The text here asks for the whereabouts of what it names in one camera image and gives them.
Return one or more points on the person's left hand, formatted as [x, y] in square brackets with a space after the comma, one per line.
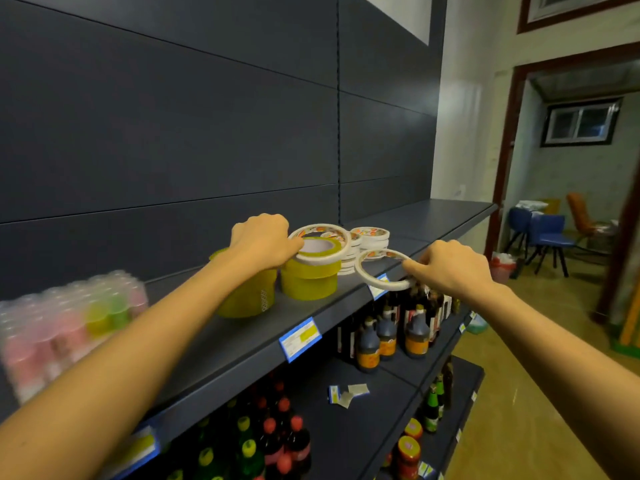
[260, 239]

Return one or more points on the person's right hand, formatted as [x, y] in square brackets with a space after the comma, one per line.
[455, 272]

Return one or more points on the person's right fingers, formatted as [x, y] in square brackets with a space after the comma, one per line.
[417, 267]

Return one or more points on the person's left fingers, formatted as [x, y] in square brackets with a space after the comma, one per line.
[292, 247]

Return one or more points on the white tape roll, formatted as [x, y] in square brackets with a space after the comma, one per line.
[367, 278]
[327, 254]

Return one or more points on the person's right forearm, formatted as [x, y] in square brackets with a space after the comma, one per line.
[565, 374]

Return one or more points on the person's left forearm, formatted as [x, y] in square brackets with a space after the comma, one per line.
[115, 374]

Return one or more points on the yellow tape roll stack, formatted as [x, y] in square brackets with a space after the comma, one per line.
[247, 297]
[310, 284]

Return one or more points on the blue and yellow price label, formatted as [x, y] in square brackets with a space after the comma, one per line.
[300, 339]
[378, 289]
[137, 452]

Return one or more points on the stack of white tape rolls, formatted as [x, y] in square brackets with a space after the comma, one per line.
[372, 237]
[348, 259]

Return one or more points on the row of dark sauce bottles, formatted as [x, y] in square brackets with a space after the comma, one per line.
[387, 337]

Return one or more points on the teal basin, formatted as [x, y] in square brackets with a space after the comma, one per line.
[477, 324]

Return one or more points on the red bin with white bag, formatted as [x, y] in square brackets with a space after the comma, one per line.
[501, 268]

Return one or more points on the blue chair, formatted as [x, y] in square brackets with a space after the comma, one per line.
[519, 222]
[550, 234]

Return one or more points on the green glass bottle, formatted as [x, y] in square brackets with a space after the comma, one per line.
[440, 392]
[431, 412]

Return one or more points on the loose paper labels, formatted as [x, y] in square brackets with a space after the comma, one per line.
[347, 394]

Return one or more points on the dark grey shelf unit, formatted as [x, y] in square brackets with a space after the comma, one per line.
[200, 119]

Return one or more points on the orange-lid sauce jar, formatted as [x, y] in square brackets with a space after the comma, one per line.
[408, 457]
[414, 428]

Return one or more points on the orange chair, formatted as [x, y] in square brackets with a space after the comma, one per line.
[582, 217]

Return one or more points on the group of coloured-cap drink bottles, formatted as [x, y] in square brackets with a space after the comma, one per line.
[260, 439]

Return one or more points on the black-framed window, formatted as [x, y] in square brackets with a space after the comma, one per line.
[580, 123]

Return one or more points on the yellow and green stand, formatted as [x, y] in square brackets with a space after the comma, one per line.
[629, 329]

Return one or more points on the shrink-wrapped pack of pastel bottles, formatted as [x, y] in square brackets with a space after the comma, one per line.
[60, 329]

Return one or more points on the brown-framed window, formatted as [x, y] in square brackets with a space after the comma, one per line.
[575, 9]

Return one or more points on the brown door frame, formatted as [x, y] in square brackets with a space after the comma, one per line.
[507, 144]

